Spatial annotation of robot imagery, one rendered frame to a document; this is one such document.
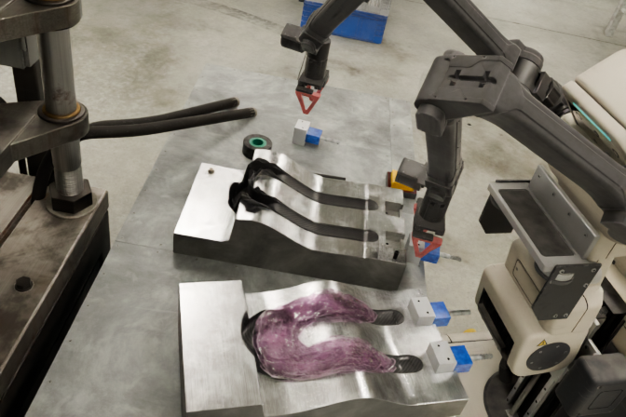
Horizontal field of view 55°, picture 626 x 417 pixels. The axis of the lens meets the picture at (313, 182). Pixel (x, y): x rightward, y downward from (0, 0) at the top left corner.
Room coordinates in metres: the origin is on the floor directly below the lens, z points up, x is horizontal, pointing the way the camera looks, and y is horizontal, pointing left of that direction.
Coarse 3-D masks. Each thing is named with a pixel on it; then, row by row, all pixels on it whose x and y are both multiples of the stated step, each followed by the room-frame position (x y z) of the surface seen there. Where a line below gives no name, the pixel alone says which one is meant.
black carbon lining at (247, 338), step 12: (384, 312) 0.82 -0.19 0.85; (396, 312) 0.82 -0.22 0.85; (252, 324) 0.71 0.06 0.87; (384, 324) 0.79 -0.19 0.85; (396, 324) 0.79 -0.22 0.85; (252, 348) 0.66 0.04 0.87; (396, 360) 0.71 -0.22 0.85; (408, 360) 0.71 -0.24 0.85; (420, 360) 0.72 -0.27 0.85; (264, 372) 0.61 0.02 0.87; (396, 372) 0.68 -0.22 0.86; (408, 372) 0.68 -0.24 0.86
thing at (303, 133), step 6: (300, 120) 1.46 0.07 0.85; (300, 126) 1.44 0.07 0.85; (306, 126) 1.44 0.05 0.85; (294, 132) 1.42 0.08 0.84; (300, 132) 1.42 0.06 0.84; (306, 132) 1.43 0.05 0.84; (312, 132) 1.44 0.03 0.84; (318, 132) 1.44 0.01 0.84; (294, 138) 1.42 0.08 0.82; (300, 138) 1.42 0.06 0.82; (306, 138) 1.42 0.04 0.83; (312, 138) 1.42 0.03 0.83; (318, 138) 1.42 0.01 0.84; (324, 138) 1.43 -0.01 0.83; (330, 138) 1.44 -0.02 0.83; (300, 144) 1.42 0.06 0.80; (318, 144) 1.42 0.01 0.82
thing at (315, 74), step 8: (312, 64) 1.42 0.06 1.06; (320, 64) 1.42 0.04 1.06; (304, 72) 1.43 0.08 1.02; (312, 72) 1.41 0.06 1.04; (320, 72) 1.42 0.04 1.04; (328, 72) 1.48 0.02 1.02; (304, 80) 1.40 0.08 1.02; (312, 80) 1.41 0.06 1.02; (320, 80) 1.42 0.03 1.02; (320, 88) 1.39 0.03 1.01
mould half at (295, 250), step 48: (192, 192) 1.05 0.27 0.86; (288, 192) 1.05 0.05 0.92; (336, 192) 1.13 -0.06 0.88; (384, 192) 1.16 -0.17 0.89; (192, 240) 0.91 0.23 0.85; (240, 240) 0.92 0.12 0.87; (288, 240) 0.92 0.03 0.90; (336, 240) 0.96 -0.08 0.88; (384, 240) 0.99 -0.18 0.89; (384, 288) 0.93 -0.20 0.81
